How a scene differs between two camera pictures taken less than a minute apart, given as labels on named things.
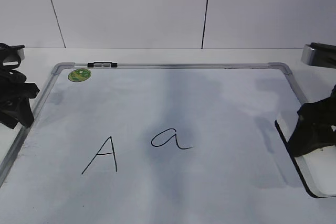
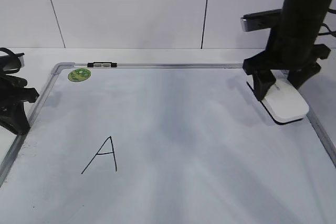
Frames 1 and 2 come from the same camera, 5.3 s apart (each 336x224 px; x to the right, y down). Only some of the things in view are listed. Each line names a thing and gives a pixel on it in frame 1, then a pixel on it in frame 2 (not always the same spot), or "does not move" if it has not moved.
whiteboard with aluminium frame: x=162 y=143 does not move
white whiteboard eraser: x=316 y=168 -> x=284 y=103
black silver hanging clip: x=102 y=64 does not move
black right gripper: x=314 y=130 -> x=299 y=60
